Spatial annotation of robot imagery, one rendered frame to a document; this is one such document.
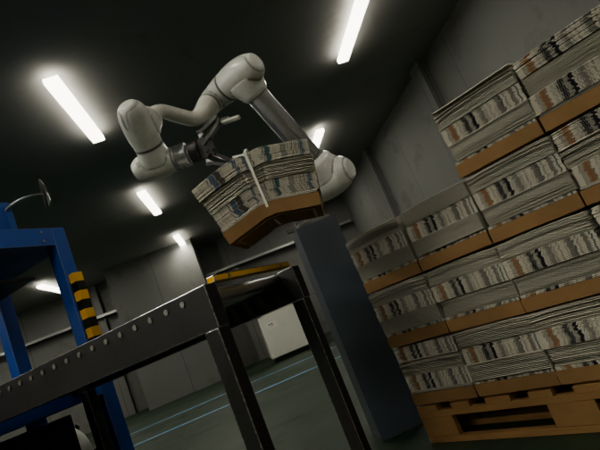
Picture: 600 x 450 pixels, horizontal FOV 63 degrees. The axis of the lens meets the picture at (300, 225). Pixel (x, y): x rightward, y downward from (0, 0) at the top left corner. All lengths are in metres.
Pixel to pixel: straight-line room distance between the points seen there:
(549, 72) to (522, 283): 0.62
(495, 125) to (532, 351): 0.70
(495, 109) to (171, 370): 9.90
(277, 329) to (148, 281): 3.33
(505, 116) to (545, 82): 0.14
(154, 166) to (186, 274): 9.23
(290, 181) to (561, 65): 0.83
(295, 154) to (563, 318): 0.93
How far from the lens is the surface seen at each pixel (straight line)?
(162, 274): 11.05
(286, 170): 1.57
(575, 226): 1.55
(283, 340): 9.17
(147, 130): 1.75
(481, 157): 1.63
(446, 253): 1.73
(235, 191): 1.59
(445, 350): 1.87
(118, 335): 1.57
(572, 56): 1.54
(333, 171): 2.19
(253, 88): 2.13
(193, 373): 10.90
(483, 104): 1.63
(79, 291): 2.79
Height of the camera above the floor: 0.63
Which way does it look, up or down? 10 degrees up
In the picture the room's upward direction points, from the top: 22 degrees counter-clockwise
